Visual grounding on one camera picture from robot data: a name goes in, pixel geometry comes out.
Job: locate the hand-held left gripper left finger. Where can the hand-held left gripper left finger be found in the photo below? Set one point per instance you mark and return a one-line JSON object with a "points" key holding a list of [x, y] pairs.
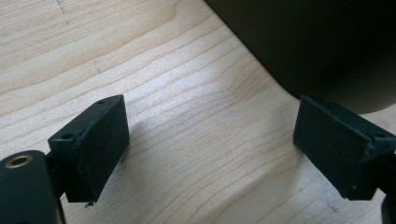
{"points": [[90, 146]]}

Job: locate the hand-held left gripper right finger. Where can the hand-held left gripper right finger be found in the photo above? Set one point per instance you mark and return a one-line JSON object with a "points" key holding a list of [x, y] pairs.
{"points": [[336, 146]]}

